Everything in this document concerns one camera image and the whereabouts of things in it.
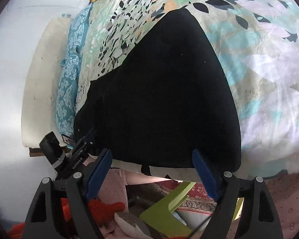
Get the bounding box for black pants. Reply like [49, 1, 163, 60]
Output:
[74, 9, 241, 172]

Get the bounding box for black smartphone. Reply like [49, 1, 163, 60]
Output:
[61, 134, 75, 147]

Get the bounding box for red fuzzy sleeve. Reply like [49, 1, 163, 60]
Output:
[8, 198, 125, 238]

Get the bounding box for pink dotted pajama pants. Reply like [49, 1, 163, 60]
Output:
[97, 161, 299, 238]

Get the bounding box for red patterned rug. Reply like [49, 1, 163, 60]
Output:
[126, 180, 216, 215]

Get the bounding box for teal patterned pillow near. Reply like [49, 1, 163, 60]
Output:
[56, 51, 81, 137]

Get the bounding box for teal patterned pillow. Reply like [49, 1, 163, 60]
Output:
[65, 3, 93, 59]
[56, 51, 81, 137]

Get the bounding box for green stool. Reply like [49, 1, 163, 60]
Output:
[139, 181, 245, 239]

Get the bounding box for teal patterned pillow far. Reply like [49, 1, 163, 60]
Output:
[65, 3, 93, 59]

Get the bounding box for floral bed sheet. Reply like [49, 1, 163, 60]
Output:
[74, 0, 299, 179]

